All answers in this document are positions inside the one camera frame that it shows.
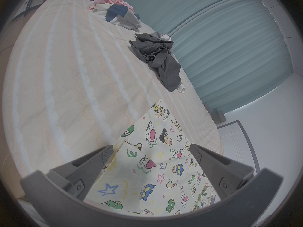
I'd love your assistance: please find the grey bedside table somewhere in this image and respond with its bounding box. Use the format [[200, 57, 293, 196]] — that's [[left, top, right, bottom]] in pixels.
[[204, 103, 226, 123]]

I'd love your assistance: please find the black garment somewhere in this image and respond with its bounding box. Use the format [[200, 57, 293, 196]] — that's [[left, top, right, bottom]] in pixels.
[[129, 33, 182, 92]]

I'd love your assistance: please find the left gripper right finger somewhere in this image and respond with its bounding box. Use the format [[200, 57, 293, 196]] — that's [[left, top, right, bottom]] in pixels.
[[190, 144, 254, 201]]

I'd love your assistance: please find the blue-green curtain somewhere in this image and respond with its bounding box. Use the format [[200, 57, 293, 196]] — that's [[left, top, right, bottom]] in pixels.
[[122, 0, 249, 34], [169, 0, 294, 112]]

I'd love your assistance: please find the grey and white garment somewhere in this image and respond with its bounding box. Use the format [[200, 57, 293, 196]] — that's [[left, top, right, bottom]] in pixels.
[[148, 32, 186, 94]]

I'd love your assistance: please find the bed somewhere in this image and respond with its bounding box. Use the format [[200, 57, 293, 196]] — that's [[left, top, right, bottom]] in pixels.
[[0, 0, 261, 218]]

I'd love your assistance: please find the white printed pyjama top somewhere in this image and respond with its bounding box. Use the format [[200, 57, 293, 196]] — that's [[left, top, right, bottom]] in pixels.
[[84, 99, 217, 216]]

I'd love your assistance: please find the white and blue sweater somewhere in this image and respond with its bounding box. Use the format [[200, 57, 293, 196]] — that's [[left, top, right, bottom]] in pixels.
[[93, 3, 142, 30]]

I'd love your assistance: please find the pink garment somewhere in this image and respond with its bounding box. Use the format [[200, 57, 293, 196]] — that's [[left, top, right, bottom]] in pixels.
[[89, 0, 134, 11]]

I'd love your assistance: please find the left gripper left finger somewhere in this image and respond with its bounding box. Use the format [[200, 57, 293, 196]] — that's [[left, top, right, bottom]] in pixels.
[[48, 145, 113, 201]]

